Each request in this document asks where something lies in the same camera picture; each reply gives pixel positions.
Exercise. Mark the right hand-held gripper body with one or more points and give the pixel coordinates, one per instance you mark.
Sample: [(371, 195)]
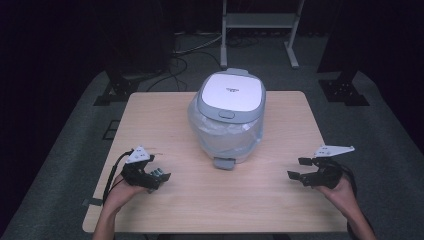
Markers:
[(325, 175)]

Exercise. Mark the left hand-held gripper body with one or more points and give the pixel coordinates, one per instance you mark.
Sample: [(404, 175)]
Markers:
[(135, 175)]

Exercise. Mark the green battery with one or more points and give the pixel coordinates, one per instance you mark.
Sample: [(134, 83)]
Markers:
[(160, 171), (154, 173)]

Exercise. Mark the person's left hand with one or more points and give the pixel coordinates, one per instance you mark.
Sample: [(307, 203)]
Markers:
[(121, 193)]

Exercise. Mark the person's right hand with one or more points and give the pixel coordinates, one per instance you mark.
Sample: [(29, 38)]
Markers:
[(340, 193)]

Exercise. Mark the grey tape strip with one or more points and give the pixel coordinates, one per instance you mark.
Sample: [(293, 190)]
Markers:
[(92, 202)]

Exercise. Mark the clear plastic bin liner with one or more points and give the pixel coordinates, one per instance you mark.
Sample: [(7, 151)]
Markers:
[(230, 138)]

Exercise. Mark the black stand base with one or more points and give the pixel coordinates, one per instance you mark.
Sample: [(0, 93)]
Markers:
[(115, 90), (343, 90)]

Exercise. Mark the white grey pedal trash can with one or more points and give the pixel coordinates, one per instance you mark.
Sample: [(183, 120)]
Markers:
[(231, 93)]

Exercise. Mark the white metal stand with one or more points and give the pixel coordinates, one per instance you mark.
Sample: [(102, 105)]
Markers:
[(260, 21)]

